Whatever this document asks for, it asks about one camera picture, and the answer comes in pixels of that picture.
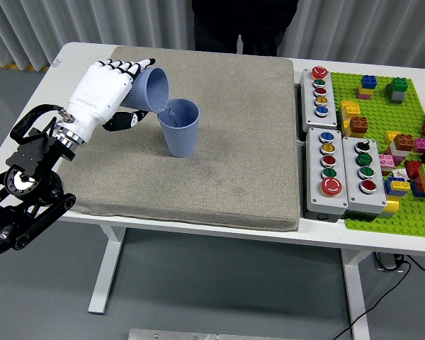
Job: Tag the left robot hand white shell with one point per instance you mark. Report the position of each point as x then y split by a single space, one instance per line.
99 92

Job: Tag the blue ribbed cup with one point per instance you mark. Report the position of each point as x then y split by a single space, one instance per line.
141 93
180 138

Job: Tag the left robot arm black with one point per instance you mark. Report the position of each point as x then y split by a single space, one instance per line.
39 148

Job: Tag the white curtain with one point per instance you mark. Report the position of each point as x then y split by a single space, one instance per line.
92 21

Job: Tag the yellow floor tape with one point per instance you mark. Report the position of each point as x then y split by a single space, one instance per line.
7 65

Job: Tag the grey-brown mat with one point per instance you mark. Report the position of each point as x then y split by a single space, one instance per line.
205 159

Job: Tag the person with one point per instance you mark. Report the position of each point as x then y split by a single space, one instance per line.
241 25

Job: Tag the white table leg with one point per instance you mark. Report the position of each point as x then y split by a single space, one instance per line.
106 269
356 294

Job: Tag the grey five-button control box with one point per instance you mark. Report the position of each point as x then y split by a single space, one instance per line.
315 198
317 120

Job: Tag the brown toy brick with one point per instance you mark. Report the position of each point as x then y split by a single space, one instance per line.
403 141
358 124

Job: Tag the pink toy brick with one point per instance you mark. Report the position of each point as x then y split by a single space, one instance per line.
361 95
386 161

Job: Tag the blue toy brick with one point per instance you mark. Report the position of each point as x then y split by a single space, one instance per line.
369 82
389 187
417 191

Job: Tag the green toy baseplate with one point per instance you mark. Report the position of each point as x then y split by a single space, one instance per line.
379 110

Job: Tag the grey toy brick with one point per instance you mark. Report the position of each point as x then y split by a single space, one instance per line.
397 97

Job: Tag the green toy brick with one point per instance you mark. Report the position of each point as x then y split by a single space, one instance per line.
399 84

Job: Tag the white toy brick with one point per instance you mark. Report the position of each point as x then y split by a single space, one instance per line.
400 152

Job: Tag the white printed toy tile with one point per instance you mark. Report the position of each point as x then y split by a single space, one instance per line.
399 173

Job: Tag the yellow round toy brick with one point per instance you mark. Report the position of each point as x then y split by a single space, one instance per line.
392 207

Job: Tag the red toy brick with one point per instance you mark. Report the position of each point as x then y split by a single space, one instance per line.
412 169

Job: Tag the magenta toy brick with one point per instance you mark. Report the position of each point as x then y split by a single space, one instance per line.
421 145

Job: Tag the grey selector switch control box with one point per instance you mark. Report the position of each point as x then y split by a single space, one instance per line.
354 198

